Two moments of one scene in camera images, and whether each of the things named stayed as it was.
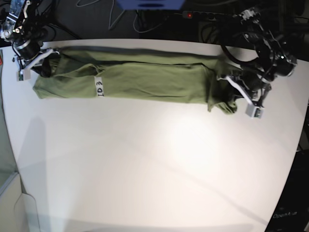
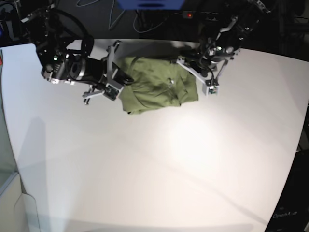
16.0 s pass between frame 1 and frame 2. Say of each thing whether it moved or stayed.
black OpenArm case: stayed
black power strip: stayed
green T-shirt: moved
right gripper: moved
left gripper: moved
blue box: stayed
